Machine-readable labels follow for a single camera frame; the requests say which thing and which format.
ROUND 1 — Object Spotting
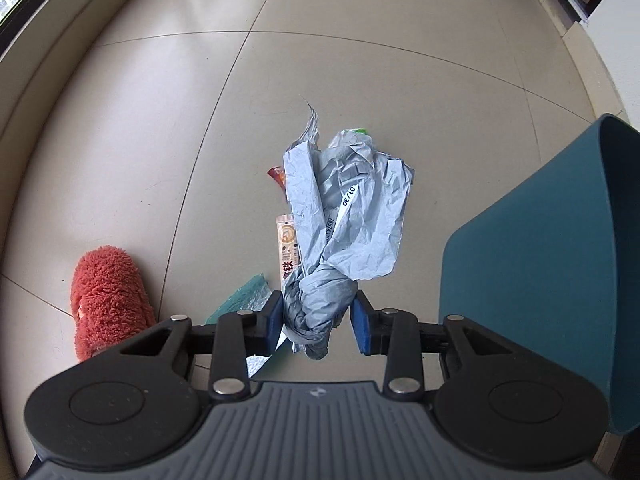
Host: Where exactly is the beige stick sachet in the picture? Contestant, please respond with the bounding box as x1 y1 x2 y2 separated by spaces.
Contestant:
274 213 304 287

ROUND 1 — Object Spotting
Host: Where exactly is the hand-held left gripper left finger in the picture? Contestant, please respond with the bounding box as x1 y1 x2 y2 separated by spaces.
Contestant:
120 290 284 402

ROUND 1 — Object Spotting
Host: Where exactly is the white cabinet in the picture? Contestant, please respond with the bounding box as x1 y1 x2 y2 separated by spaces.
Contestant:
552 0 640 128

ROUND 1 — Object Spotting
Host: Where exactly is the teal snack packet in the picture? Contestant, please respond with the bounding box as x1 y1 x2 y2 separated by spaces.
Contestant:
203 273 274 327

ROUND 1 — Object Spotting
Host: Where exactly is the red fluffy slipper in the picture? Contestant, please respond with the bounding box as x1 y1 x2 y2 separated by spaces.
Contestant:
70 245 159 362

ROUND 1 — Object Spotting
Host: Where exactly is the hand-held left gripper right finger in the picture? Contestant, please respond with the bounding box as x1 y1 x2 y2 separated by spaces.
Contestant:
350 291 506 402

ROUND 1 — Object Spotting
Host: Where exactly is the grey mailer bag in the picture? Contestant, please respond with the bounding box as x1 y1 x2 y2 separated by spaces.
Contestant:
281 101 417 361

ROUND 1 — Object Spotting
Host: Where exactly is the teal trash bin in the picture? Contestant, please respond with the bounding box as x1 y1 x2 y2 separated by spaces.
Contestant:
438 113 640 436

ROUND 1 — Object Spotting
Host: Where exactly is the brown snack packet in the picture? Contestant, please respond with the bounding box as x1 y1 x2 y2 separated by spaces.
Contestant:
266 167 287 197

